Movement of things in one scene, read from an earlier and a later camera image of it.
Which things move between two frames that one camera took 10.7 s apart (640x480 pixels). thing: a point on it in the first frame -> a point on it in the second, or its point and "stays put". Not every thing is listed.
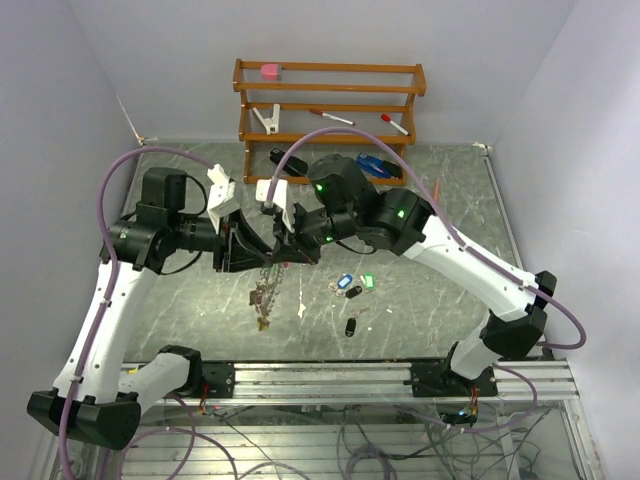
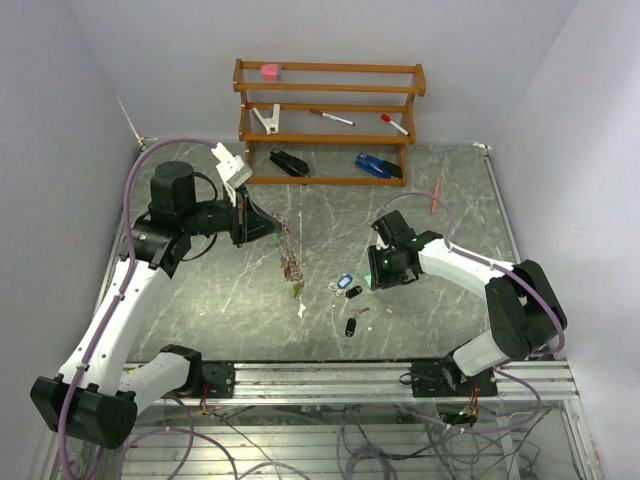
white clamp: (222, 192) -> (231, 168)
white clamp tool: (271, 124) stays put
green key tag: (369, 279) stays put
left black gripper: (246, 249) -> (249, 222)
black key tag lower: (350, 327) stays put
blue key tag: (344, 281) stays put
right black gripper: (292, 247) -> (379, 277)
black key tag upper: (353, 292) stays put
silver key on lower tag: (355, 313) stays put
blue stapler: (384, 168) stays put
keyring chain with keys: (265, 293) -> (290, 266)
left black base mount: (220, 376) stays put
